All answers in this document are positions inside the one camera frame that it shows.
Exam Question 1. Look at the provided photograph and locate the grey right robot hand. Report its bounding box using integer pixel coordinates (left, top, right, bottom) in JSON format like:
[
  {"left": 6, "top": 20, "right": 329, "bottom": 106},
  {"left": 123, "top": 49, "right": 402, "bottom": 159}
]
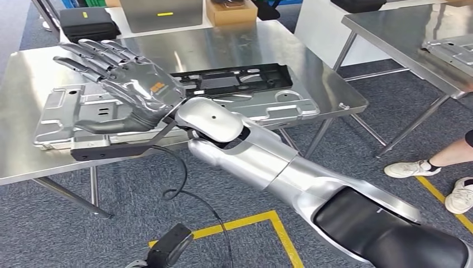
[{"left": 52, "top": 39, "right": 186, "bottom": 135}]

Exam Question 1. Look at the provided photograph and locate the black plastic frame part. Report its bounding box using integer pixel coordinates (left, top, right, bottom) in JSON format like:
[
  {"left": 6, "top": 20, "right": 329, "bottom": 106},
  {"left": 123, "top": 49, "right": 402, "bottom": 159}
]
[{"left": 170, "top": 63, "right": 295, "bottom": 99}]

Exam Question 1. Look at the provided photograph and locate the stainless steel workbench table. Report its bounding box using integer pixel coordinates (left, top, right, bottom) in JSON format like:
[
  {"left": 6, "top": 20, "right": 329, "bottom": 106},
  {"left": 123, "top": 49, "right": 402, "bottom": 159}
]
[
  {"left": 332, "top": 3, "right": 473, "bottom": 159},
  {"left": 0, "top": 20, "right": 369, "bottom": 219}
]

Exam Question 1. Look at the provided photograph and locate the stamped silver metal part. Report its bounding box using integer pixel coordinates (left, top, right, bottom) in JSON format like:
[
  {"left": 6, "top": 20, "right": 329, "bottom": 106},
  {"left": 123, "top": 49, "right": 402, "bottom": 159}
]
[{"left": 421, "top": 33, "right": 473, "bottom": 68}]

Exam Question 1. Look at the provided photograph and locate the silver laptop with yellow sticker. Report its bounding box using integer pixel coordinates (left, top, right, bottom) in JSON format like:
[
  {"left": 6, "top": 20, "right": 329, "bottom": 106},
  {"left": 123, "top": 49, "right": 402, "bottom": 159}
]
[{"left": 119, "top": 0, "right": 204, "bottom": 34}]

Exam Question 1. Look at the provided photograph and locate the black zip case yellow label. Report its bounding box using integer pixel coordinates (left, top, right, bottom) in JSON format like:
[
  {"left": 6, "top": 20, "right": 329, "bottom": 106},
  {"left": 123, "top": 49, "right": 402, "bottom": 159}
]
[
  {"left": 330, "top": 0, "right": 388, "bottom": 14},
  {"left": 59, "top": 6, "right": 122, "bottom": 44}
]

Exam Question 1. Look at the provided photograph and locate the black remote controller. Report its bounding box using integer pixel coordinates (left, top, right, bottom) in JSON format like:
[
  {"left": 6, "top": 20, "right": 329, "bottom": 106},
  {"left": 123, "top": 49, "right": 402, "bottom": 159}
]
[{"left": 212, "top": 0, "right": 247, "bottom": 8}]

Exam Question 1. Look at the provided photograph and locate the large stamped silver metal panel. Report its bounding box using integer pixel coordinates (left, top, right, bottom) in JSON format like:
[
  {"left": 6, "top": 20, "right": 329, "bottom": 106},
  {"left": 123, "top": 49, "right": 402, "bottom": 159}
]
[{"left": 33, "top": 75, "right": 321, "bottom": 151}]

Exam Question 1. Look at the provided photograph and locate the black office chair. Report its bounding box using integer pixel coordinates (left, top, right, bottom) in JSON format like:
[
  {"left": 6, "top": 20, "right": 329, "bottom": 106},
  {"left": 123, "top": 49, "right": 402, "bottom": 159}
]
[{"left": 253, "top": 0, "right": 282, "bottom": 21}]

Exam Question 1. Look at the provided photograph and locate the yellow floor tape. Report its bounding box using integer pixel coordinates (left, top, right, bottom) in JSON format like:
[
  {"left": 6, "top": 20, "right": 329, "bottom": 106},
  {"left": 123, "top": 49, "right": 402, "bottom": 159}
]
[
  {"left": 147, "top": 210, "right": 306, "bottom": 268},
  {"left": 416, "top": 175, "right": 473, "bottom": 235}
]

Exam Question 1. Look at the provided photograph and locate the person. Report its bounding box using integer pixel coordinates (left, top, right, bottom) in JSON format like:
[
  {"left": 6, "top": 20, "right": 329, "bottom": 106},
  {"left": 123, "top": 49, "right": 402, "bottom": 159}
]
[{"left": 383, "top": 129, "right": 473, "bottom": 216}]

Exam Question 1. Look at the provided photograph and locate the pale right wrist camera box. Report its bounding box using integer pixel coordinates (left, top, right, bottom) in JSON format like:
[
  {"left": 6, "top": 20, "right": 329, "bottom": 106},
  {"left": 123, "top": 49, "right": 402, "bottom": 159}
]
[{"left": 70, "top": 118, "right": 179, "bottom": 162}]

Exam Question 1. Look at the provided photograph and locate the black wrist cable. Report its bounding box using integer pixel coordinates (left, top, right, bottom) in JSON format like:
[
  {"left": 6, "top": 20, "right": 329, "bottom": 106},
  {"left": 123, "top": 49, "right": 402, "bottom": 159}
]
[{"left": 151, "top": 145, "right": 236, "bottom": 268}]

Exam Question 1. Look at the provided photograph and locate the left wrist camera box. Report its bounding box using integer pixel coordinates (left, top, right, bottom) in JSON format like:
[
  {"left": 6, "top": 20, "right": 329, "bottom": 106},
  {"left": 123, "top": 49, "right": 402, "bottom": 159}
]
[{"left": 123, "top": 223, "right": 195, "bottom": 268}]

